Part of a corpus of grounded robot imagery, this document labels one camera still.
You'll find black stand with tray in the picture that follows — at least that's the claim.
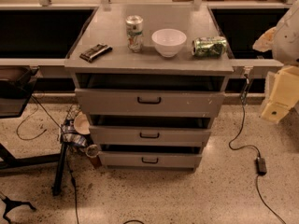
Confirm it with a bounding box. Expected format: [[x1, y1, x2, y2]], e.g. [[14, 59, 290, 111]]
[[0, 66, 67, 196]]

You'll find thin black floor cable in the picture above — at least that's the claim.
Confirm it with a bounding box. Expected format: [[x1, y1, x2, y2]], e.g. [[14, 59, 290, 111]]
[[15, 93, 80, 224]]

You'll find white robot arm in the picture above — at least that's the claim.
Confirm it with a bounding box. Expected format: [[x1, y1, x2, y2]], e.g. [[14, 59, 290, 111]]
[[252, 1, 299, 123]]

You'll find black power adapter with cable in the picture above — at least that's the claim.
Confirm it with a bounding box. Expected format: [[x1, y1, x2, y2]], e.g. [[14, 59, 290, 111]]
[[228, 75, 287, 224]]

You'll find crumpled chip bag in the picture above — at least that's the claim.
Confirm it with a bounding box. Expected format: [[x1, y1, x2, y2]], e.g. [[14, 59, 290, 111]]
[[60, 105, 89, 148]]

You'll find grey top drawer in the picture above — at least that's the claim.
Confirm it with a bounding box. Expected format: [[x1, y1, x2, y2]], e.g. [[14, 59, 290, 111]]
[[75, 89, 224, 118]]

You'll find grey drawer cabinet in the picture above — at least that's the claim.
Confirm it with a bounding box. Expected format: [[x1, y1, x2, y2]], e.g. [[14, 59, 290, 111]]
[[64, 3, 235, 173]]

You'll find clear plastic cup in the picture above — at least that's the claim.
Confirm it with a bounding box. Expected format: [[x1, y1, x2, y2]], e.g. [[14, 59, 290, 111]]
[[86, 145, 101, 168]]

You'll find white bowl on floor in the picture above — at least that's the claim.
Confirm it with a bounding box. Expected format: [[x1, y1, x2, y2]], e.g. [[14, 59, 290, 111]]
[[74, 113, 90, 134]]

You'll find black tripod leg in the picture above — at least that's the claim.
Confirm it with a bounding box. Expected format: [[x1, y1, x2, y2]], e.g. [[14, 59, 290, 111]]
[[0, 192, 36, 224]]

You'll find grey bottom drawer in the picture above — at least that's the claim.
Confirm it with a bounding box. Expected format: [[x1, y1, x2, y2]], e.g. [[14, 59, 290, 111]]
[[99, 151, 202, 169]]

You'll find green soda can lying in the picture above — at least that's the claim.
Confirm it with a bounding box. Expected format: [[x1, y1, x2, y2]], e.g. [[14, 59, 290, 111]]
[[192, 36, 227, 58]]

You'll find upright white soda can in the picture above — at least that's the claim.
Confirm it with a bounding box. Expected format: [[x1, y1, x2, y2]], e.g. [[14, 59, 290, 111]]
[[125, 15, 143, 52]]

